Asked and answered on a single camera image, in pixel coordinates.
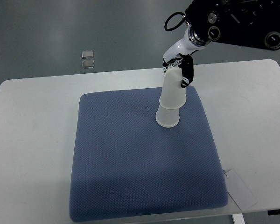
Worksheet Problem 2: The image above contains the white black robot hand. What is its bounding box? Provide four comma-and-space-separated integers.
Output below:
162, 29, 207, 88

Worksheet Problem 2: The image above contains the white paper cup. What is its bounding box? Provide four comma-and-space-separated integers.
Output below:
155, 105, 180, 128
159, 67, 186, 110

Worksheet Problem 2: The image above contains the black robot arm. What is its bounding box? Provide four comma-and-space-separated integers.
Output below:
162, 0, 280, 88

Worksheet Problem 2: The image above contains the white paper cup on mat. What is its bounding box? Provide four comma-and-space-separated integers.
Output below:
155, 105, 180, 128

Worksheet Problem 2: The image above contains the upper metal floor plate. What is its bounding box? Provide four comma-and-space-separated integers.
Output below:
82, 50, 94, 59

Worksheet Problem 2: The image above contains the blue textured cushion mat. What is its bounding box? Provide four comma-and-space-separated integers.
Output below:
70, 86, 228, 222

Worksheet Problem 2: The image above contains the white paper tag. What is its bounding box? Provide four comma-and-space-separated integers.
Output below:
224, 170, 258, 212

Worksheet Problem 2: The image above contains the white table leg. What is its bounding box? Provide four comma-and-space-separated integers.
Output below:
232, 213, 245, 224

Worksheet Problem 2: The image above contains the black table control panel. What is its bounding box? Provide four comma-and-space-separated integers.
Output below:
267, 209, 280, 216

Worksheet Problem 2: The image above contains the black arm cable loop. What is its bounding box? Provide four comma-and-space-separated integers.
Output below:
164, 12, 189, 32

